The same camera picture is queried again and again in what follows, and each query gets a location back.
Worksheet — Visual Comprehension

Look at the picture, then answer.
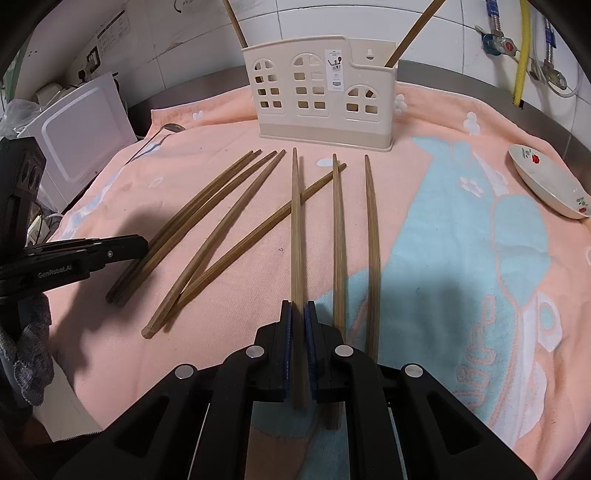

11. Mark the metal slotted spoon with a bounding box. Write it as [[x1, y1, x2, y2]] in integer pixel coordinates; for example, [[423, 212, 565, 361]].
[[128, 122, 185, 163]]

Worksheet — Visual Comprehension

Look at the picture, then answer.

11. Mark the wooden chopstick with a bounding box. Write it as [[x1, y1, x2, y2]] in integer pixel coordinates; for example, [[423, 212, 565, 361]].
[[332, 154, 346, 336], [113, 150, 276, 305], [105, 149, 262, 303], [115, 149, 279, 308], [222, 0, 247, 49], [290, 147, 308, 410], [363, 154, 381, 362], [162, 162, 348, 331], [141, 149, 286, 339], [385, 0, 445, 68]]

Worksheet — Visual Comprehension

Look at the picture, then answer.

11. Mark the white microwave oven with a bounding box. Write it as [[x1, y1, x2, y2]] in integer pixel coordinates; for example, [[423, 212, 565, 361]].
[[19, 73, 136, 213]]

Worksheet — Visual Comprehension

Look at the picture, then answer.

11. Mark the yellow gas hose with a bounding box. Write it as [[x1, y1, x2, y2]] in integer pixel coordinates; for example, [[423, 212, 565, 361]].
[[512, 0, 532, 107]]

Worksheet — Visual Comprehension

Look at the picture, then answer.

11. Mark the braided metal hose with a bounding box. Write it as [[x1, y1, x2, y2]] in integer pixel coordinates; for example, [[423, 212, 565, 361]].
[[530, 13, 581, 98]]

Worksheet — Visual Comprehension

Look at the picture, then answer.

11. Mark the metal water valve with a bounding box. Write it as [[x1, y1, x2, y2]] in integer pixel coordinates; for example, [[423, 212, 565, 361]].
[[475, 25, 518, 58]]

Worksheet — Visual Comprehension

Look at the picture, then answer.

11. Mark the wall power socket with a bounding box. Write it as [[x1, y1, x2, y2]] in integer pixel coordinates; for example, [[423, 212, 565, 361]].
[[85, 46, 101, 75]]

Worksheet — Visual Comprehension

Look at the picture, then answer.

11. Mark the white floral ceramic dish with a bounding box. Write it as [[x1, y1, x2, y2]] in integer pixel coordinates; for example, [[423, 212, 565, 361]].
[[509, 144, 590, 220]]

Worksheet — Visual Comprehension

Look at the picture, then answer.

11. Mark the grey knitted sleeve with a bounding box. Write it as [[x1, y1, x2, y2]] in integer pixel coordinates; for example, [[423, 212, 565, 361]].
[[1, 293, 54, 406]]

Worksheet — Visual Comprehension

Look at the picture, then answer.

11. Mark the beige plastic utensil holder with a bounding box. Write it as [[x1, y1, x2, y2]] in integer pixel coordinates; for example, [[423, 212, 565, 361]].
[[242, 35, 397, 151]]

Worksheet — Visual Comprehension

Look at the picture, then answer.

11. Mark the peach printed towel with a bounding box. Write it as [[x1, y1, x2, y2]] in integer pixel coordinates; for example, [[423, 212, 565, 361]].
[[43, 82, 591, 480]]

